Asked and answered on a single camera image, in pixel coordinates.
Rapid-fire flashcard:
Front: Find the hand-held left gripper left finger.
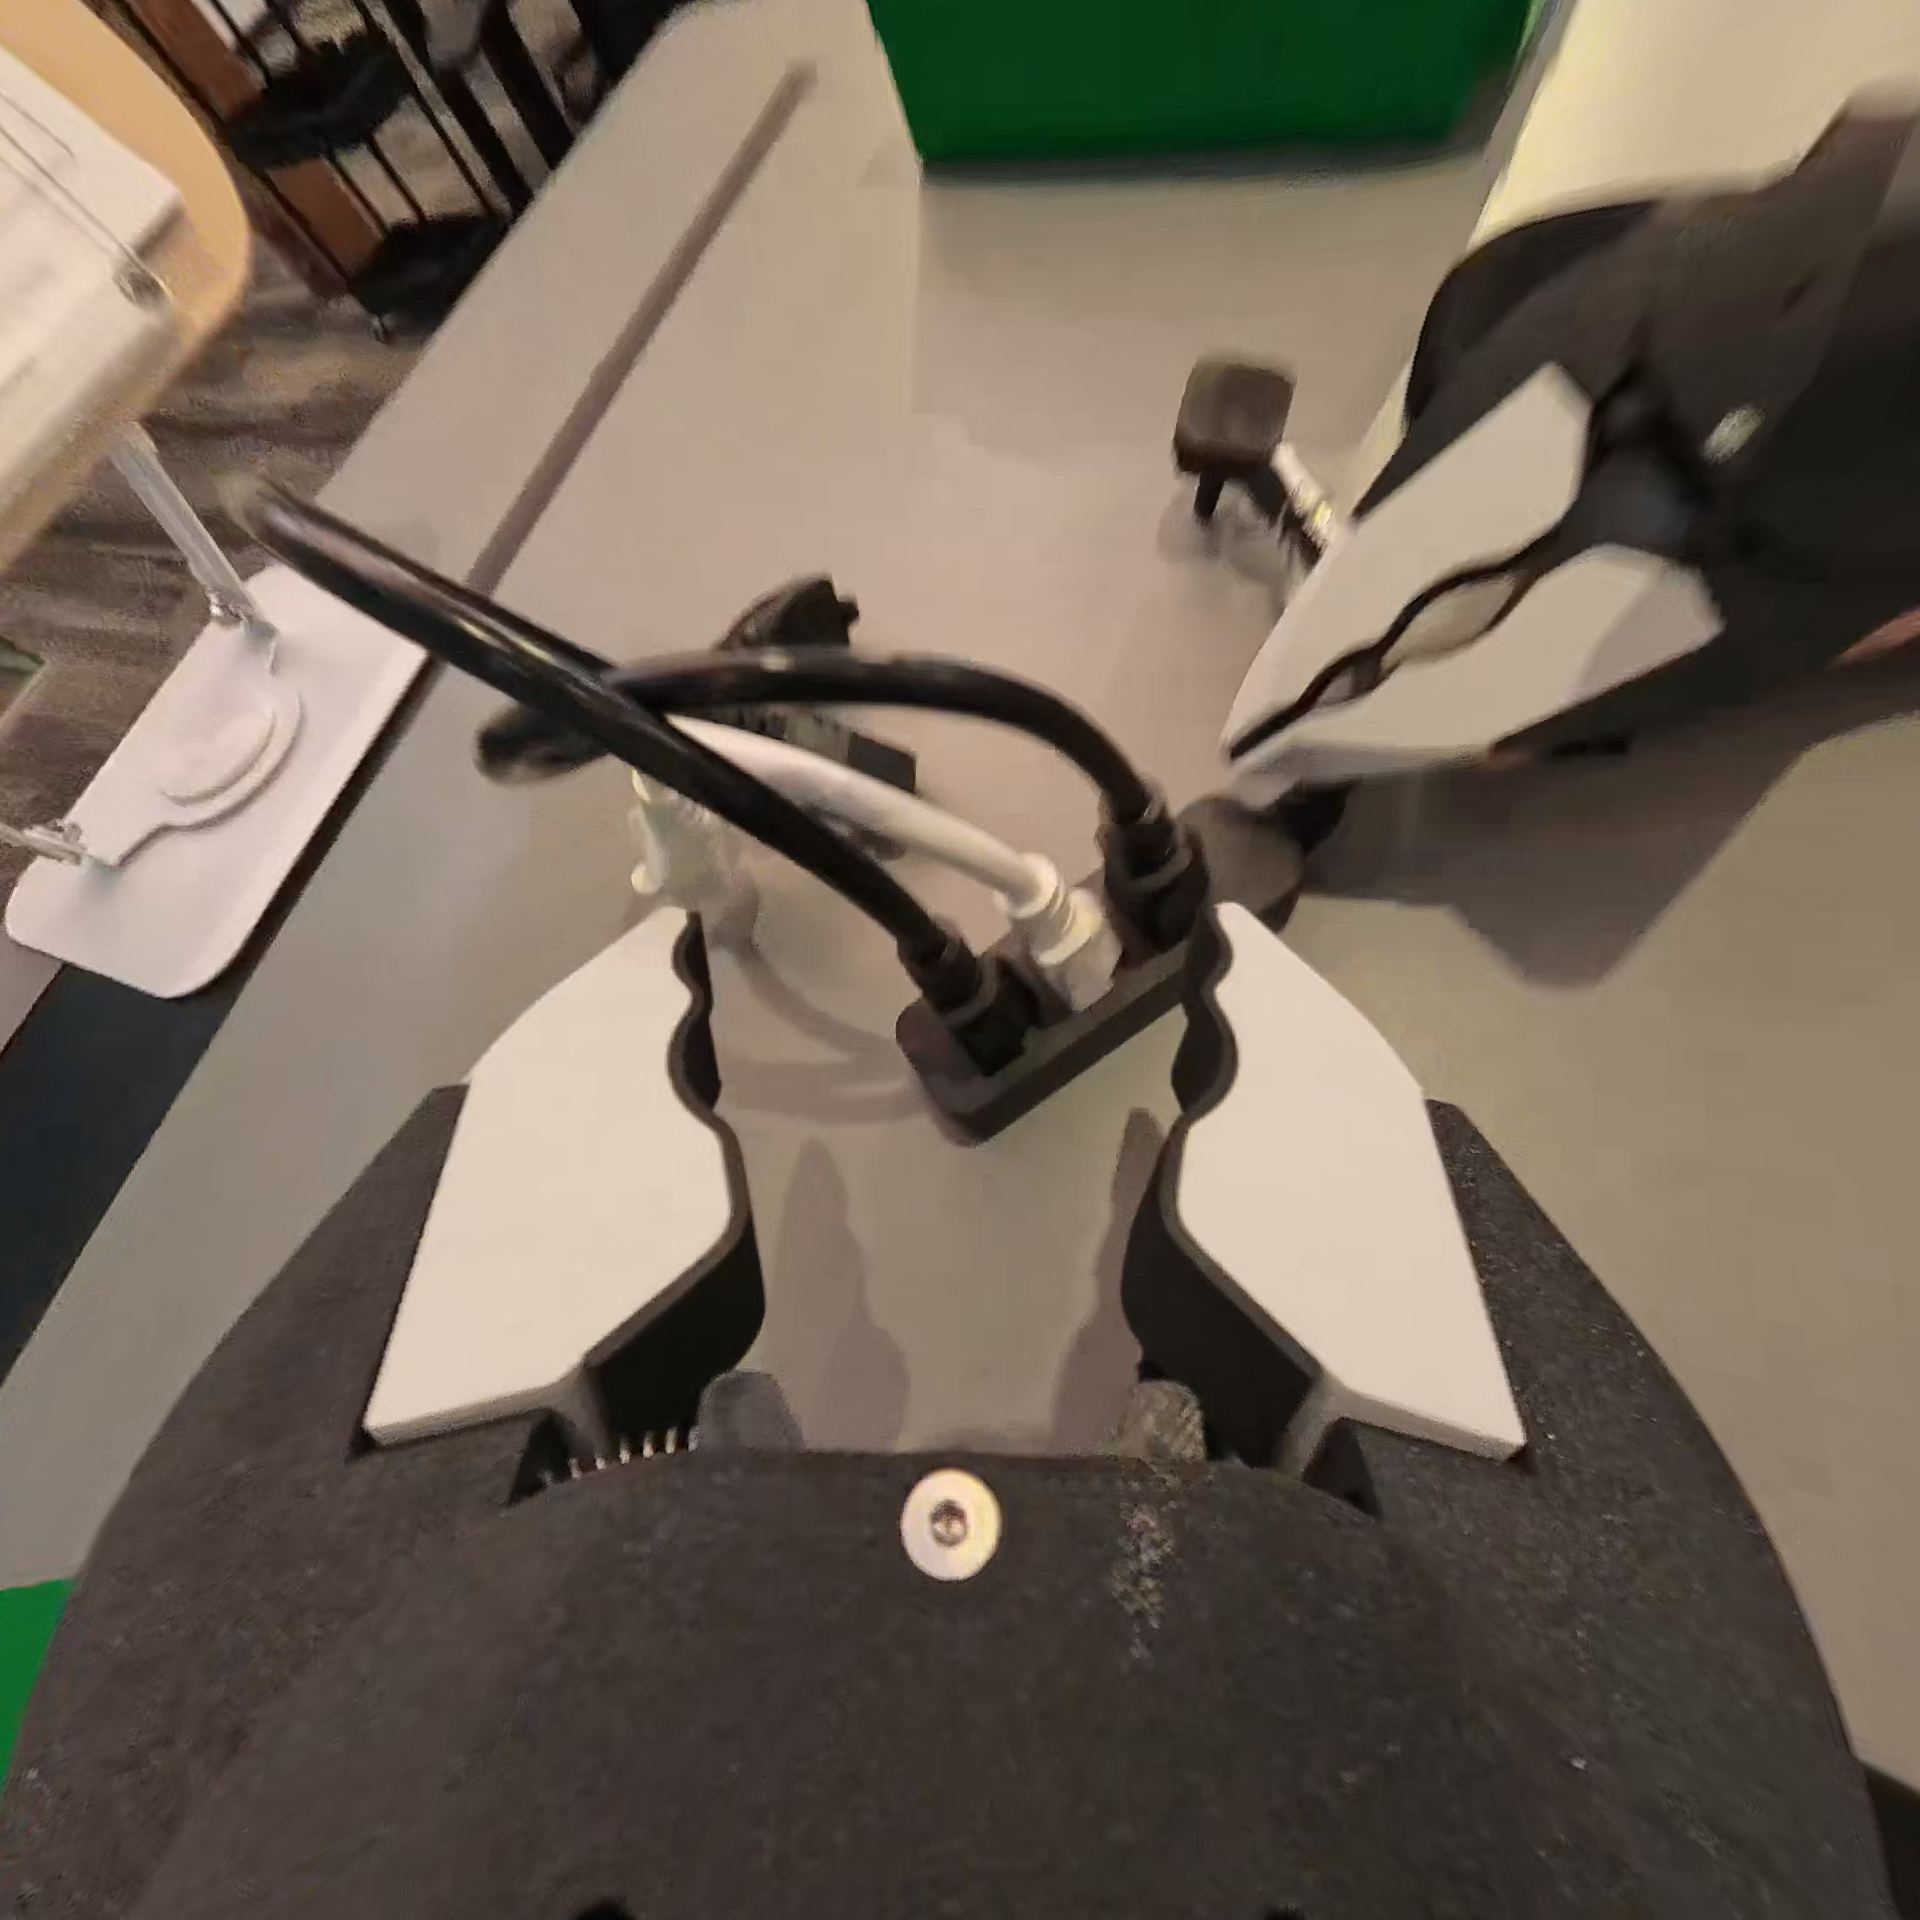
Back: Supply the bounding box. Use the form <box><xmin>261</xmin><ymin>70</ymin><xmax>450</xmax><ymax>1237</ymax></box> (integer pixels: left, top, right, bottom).
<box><xmin>358</xmin><ymin>906</ymin><xmax>773</xmax><ymax>1453</ymax></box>

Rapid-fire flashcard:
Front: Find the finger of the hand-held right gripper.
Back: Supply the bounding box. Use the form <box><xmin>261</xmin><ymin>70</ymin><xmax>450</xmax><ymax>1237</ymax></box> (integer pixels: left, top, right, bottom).
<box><xmin>1219</xmin><ymin>363</ymin><xmax>1617</xmax><ymax>753</ymax></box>
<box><xmin>1223</xmin><ymin>538</ymin><xmax>1724</xmax><ymax>789</ymax></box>

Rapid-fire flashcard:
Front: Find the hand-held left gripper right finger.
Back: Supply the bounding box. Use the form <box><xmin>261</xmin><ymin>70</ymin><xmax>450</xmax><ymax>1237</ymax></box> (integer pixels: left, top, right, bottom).
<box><xmin>1123</xmin><ymin>897</ymin><xmax>1530</xmax><ymax>1469</ymax></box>

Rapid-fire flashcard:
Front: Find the black power strip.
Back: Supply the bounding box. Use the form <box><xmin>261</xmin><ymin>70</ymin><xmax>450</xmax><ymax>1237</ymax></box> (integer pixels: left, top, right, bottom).
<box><xmin>893</xmin><ymin>792</ymin><xmax>1350</xmax><ymax>1149</ymax></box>

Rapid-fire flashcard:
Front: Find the black power cable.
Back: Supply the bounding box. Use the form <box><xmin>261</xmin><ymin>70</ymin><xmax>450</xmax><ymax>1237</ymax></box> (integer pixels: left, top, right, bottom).
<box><xmin>606</xmin><ymin>647</ymin><xmax>1219</xmax><ymax>969</ymax></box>
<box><xmin>225</xmin><ymin>481</ymin><xmax>1051</xmax><ymax>1081</ymax></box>

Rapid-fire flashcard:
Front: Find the black three-pin power plug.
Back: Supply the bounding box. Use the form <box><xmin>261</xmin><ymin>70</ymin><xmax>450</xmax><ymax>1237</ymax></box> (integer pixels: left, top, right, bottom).
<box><xmin>1171</xmin><ymin>355</ymin><xmax>1342</xmax><ymax>564</ymax></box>

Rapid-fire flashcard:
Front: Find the green box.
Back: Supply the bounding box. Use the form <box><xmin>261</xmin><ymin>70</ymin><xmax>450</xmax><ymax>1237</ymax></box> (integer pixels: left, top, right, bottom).
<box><xmin>869</xmin><ymin>0</ymin><xmax>1539</xmax><ymax>167</ymax></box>

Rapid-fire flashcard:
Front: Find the white stand base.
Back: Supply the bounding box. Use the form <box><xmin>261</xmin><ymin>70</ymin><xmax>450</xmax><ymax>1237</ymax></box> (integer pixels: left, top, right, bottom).
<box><xmin>0</xmin><ymin>420</ymin><xmax>426</xmax><ymax>1002</ymax></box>

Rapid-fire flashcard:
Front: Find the tan rounded tabletop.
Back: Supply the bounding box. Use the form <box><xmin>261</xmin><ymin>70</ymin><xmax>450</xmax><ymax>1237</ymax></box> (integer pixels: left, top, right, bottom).
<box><xmin>0</xmin><ymin>0</ymin><xmax>255</xmax><ymax>582</ymax></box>

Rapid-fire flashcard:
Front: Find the white power cable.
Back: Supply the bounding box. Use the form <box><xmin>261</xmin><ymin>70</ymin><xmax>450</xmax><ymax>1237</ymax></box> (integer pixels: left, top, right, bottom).
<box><xmin>628</xmin><ymin>716</ymin><xmax>1123</xmax><ymax>1007</ymax></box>

